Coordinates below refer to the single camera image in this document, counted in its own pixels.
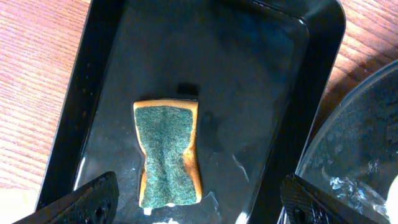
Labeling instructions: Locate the black rectangular tray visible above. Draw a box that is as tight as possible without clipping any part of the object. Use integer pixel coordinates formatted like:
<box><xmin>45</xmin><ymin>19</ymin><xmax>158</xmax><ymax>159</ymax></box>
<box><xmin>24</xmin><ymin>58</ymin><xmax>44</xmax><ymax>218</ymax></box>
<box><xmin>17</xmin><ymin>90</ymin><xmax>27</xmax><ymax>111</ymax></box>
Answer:
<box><xmin>37</xmin><ymin>1</ymin><xmax>345</xmax><ymax>223</ymax></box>

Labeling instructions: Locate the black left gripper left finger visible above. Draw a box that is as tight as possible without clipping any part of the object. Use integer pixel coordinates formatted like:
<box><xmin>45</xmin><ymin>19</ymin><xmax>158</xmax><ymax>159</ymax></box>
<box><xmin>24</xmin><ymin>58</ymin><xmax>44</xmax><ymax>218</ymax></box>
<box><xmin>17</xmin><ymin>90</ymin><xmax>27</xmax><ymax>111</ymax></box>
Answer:
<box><xmin>15</xmin><ymin>171</ymin><xmax>119</xmax><ymax>224</ymax></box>

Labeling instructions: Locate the round black tray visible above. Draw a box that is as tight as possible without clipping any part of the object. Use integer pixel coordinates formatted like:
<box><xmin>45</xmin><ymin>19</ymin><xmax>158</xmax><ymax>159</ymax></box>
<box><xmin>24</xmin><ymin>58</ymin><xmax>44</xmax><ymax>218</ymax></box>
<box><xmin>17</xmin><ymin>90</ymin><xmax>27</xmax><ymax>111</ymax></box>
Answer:
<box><xmin>295</xmin><ymin>62</ymin><xmax>397</xmax><ymax>223</ymax></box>

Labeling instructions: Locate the green and yellow sponge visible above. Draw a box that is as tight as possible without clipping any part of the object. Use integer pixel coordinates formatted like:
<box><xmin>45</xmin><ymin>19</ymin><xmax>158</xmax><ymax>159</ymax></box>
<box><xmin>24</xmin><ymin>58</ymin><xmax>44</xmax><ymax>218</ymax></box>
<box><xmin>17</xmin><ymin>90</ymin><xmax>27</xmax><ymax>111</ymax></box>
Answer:
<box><xmin>132</xmin><ymin>99</ymin><xmax>202</xmax><ymax>209</ymax></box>

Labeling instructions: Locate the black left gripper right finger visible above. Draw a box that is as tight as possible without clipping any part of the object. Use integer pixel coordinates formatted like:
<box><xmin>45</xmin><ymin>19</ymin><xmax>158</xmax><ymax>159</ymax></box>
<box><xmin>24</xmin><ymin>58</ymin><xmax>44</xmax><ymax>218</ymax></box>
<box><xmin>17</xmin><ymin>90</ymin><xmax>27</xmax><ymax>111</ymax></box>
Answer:
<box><xmin>280</xmin><ymin>174</ymin><xmax>389</xmax><ymax>224</ymax></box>

